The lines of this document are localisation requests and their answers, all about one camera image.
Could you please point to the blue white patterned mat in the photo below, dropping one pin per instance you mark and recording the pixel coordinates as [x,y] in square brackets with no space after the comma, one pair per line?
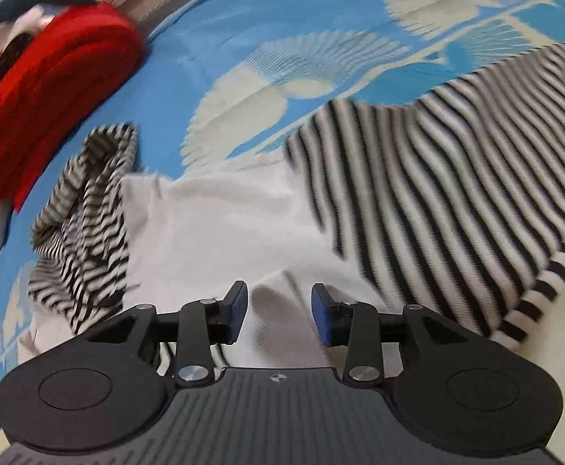
[282,58]

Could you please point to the black white wide-striped sweater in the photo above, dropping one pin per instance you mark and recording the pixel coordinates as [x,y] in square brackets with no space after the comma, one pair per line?
[437,193]

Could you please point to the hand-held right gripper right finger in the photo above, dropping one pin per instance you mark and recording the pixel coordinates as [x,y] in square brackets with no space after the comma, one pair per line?
[320,315]

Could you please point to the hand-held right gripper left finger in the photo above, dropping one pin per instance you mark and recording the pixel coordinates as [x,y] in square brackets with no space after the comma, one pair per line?
[237,312]

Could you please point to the white cloth garment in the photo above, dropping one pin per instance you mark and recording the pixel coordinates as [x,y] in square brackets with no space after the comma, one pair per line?
[214,232]

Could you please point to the black white thin-striped garment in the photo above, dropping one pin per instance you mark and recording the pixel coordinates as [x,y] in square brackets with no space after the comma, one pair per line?
[86,232]

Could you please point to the red knit garment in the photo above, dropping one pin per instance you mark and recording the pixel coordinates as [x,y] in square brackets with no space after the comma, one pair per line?
[55,97]

